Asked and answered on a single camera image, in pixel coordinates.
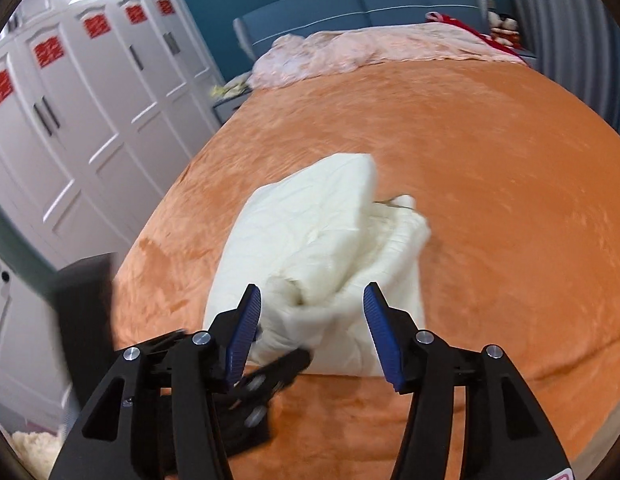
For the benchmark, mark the blue nightstand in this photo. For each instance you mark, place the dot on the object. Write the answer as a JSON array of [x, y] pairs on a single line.
[[230, 102]]

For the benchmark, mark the white padded coat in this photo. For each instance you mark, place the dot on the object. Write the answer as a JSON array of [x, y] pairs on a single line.
[[315, 230]]

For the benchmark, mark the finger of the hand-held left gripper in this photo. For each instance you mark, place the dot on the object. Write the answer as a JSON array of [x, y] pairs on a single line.
[[285, 365], [252, 420]]

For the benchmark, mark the plush toys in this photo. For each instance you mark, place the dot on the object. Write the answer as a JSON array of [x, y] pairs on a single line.
[[504, 27]]

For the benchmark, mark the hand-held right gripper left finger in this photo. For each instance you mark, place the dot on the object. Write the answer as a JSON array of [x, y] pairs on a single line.
[[242, 330]]

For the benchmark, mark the orange plush blanket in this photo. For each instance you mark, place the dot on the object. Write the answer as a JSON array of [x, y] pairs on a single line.
[[489, 185]]

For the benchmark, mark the red cloth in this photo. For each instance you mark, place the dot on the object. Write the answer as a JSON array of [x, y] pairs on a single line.
[[494, 35]]

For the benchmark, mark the blue padded headboard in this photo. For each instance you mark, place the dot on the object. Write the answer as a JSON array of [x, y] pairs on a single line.
[[340, 5]]

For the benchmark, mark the wall socket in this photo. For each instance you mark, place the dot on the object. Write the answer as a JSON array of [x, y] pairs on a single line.
[[0, 271]]

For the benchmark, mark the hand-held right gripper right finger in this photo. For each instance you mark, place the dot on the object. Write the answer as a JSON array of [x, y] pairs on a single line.
[[382, 335]]

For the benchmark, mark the white wardrobe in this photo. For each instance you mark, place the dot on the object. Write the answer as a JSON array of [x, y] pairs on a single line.
[[80, 135]]

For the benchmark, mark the pink quilt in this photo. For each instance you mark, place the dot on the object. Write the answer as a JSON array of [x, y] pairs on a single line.
[[370, 47]]

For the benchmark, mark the grey curtain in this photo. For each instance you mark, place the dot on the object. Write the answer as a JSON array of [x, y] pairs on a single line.
[[569, 35]]

